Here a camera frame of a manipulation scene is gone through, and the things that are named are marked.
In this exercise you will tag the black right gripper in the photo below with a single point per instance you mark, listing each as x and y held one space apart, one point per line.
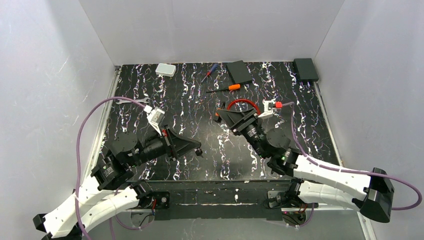
243 122

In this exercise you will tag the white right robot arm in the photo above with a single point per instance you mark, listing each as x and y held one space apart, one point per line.
315 181

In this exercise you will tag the white plastic box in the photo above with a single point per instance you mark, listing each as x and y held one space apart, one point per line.
164 69

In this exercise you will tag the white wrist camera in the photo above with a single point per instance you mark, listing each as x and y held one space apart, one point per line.
155 117
270 106

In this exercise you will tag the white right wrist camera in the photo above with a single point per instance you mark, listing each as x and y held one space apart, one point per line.
270 106

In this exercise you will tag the black electronics box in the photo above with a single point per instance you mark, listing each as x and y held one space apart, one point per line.
305 70

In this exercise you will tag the red cable lock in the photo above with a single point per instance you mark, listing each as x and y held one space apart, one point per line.
245 101

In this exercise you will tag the orange handled screwdriver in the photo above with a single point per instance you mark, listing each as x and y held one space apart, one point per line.
228 88

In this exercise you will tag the blue red screwdriver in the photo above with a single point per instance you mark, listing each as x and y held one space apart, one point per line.
210 71

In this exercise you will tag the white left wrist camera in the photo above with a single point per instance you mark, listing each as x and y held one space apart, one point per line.
155 117

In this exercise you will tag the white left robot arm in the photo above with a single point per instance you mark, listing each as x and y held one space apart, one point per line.
106 191

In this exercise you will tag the black flat plate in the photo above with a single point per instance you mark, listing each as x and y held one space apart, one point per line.
238 72

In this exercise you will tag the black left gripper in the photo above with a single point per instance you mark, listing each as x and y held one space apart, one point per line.
168 143

